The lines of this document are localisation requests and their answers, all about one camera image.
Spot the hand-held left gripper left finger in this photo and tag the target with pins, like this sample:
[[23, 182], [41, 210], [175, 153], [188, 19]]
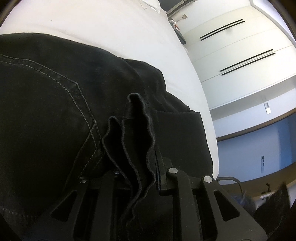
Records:
[[106, 192]]

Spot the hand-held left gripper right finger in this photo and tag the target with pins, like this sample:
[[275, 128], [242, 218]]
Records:
[[166, 183]]

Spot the black pants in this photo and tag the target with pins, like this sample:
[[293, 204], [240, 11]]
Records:
[[46, 115]]

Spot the white wardrobe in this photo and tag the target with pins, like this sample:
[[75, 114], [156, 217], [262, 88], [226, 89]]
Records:
[[231, 58]]

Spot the dark grey nightstand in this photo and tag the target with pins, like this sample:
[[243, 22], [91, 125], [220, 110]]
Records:
[[181, 38]]

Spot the bed with grey headboard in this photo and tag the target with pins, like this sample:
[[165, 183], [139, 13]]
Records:
[[115, 34]]

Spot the white and red small device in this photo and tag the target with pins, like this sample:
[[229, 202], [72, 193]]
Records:
[[174, 25]]

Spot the white pillow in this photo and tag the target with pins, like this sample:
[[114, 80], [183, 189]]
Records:
[[151, 4]]

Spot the white wall control panel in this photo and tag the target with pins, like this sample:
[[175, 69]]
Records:
[[263, 164]]

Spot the white wall switch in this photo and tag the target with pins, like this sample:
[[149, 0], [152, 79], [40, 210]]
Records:
[[267, 108]]

